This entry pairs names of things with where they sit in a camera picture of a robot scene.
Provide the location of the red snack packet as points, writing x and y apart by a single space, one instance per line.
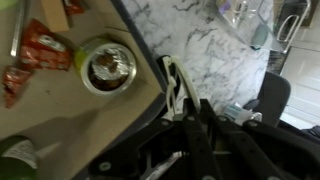
41 49

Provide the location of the clear plastic tray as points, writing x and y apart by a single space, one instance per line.
263 24

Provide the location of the navy cardboard box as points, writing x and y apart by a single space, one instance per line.
70 126

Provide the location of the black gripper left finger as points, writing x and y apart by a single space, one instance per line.
152 153

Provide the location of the white striped sunglasses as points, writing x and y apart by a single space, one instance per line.
172 114

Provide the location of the dark chair behind table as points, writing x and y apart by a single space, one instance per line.
272 98

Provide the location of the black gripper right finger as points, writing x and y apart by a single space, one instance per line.
223 150

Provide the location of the small red sauce packet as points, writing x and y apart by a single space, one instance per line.
14 80

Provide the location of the green sauce bottle red cap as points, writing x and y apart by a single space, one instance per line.
17 159

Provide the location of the open tin can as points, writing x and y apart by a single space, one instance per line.
105 67

